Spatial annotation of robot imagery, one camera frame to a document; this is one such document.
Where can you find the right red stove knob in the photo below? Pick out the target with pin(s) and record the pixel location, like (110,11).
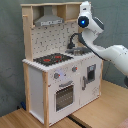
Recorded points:
(74,69)

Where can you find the white cabinet door ice dispenser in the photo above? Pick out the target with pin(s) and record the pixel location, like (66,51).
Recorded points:
(90,80)

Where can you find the grey range hood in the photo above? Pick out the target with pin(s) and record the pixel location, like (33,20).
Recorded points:
(48,18)

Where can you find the black stovetop red burners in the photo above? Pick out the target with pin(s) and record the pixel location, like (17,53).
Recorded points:
(52,59)

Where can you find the left red stove knob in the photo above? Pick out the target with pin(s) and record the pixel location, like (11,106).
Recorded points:
(56,75)

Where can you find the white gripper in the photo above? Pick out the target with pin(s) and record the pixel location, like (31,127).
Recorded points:
(85,7)

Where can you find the white oven door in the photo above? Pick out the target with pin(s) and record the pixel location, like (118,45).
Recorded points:
(63,98)

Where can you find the red stove knob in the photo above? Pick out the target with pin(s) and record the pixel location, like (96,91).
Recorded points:
(74,69)
(56,75)

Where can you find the wooden toy kitchen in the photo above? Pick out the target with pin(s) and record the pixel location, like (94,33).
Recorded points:
(46,40)

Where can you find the grey toy sink basin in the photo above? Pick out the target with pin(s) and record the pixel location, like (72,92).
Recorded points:
(78,51)

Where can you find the grey backdrop curtain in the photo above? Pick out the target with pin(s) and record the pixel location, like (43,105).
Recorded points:
(113,13)

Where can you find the black toy faucet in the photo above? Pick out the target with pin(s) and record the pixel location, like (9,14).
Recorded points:
(71,44)

